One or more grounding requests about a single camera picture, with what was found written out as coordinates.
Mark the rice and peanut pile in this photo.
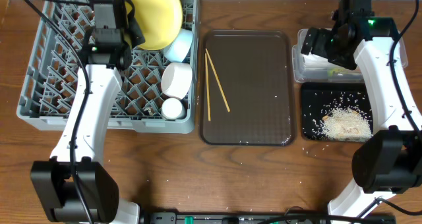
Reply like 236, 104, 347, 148
302, 92, 373, 142

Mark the light blue bowl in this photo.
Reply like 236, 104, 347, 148
163, 29, 193, 63

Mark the green snack wrapper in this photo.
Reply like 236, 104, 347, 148
328, 69, 362, 78

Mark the yellow plate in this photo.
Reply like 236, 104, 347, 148
131, 0, 183, 50

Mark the black cable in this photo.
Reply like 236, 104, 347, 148
355, 0, 422, 224
16, 0, 96, 224

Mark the wooden chopstick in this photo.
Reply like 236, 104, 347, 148
204, 52, 211, 121
205, 49, 231, 112

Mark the right black cable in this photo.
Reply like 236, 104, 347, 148
355, 0, 422, 224

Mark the white paper cup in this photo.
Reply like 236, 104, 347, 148
161, 98, 186, 120

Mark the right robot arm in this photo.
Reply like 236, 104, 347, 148
301, 0, 421, 223

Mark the left black cable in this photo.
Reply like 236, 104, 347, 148
16, 0, 96, 224

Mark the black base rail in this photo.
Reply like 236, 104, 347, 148
138, 212, 396, 224

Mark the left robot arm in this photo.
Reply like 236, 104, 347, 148
30, 0, 144, 223

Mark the clear plastic bin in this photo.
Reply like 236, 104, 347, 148
292, 29, 393, 83

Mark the white paper napkin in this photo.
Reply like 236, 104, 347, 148
302, 53, 333, 67

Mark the grey dish rack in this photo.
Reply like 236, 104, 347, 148
16, 0, 195, 134

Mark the black plastic tray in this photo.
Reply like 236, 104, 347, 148
299, 82, 375, 144

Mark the dark brown serving tray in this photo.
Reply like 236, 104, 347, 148
199, 30, 296, 146

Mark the white pink bowl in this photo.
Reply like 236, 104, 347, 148
161, 63, 193, 99

